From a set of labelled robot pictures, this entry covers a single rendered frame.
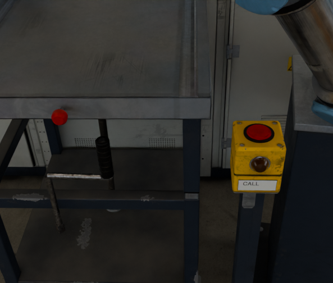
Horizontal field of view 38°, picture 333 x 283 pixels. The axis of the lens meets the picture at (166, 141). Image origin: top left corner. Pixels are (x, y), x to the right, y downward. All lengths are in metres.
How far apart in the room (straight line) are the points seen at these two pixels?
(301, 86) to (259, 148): 0.48
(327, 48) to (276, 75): 0.96
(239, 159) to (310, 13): 0.24
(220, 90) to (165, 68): 0.72
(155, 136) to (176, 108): 0.91
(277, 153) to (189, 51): 0.44
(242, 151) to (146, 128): 1.14
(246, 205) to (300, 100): 0.38
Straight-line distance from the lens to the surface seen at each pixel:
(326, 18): 0.75
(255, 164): 0.77
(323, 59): 0.82
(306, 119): 1.11
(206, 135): 1.89
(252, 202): 0.88
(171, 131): 1.88
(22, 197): 1.27
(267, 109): 1.82
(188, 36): 1.20
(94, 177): 1.10
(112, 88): 1.02
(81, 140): 1.96
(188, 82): 1.02
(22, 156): 2.06
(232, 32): 1.65
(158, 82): 1.03
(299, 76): 1.26
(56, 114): 0.99
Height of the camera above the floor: 1.38
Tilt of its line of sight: 38 degrees down
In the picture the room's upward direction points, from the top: 2 degrees counter-clockwise
